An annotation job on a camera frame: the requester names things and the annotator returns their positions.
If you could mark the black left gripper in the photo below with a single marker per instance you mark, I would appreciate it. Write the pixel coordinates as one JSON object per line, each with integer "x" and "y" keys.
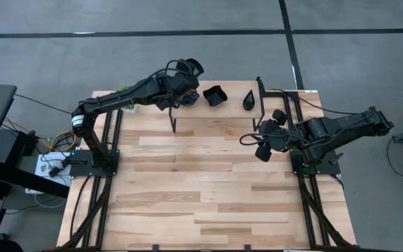
{"x": 177, "y": 85}

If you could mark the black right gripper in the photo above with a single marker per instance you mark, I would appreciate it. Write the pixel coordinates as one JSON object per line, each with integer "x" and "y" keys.
{"x": 276, "y": 136}

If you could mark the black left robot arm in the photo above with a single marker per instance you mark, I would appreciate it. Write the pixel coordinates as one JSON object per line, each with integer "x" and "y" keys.
{"x": 117, "y": 98}

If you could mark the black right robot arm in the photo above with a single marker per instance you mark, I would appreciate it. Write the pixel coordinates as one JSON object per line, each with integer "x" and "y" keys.
{"x": 341, "y": 127}

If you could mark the green plant in white pot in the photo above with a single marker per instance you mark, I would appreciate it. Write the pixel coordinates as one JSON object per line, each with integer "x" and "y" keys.
{"x": 129, "y": 106}

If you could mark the raised wooden shelf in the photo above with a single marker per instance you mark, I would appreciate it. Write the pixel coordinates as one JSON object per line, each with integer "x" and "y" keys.
{"x": 229, "y": 110}

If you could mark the white paper sheet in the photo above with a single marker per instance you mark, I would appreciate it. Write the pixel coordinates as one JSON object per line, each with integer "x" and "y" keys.
{"x": 47, "y": 168}

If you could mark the white power strip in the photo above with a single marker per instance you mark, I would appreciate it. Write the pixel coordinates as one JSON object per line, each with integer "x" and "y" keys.
{"x": 35, "y": 190}

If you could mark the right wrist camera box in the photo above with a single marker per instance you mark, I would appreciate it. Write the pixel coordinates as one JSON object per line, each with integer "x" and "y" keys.
{"x": 279, "y": 117}

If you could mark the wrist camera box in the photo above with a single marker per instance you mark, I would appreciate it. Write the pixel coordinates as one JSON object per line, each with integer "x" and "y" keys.
{"x": 279, "y": 117}
{"x": 191, "y": 66}

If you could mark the black aluminium table frame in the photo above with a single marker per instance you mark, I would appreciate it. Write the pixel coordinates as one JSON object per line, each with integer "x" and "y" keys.
{"x": 102, "y": 210}
{"x": 289, "y": 119}

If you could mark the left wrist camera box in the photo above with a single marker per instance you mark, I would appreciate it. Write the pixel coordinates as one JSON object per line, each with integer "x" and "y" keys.
{"x": 191, "y": 66}

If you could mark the black metal shelf frame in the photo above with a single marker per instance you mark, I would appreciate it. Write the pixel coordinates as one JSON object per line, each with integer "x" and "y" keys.
{"x": 172, "y": 122}

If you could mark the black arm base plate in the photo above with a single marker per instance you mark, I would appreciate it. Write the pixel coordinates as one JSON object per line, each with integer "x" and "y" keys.
{"x": 82, "y": 171}
{"x": 331, "y": 169}

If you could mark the black table edge bracket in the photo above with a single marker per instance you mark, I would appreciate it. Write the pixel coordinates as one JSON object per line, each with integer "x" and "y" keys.
{"x": 247, "y": 248}
{"x": 156, "y": 248}

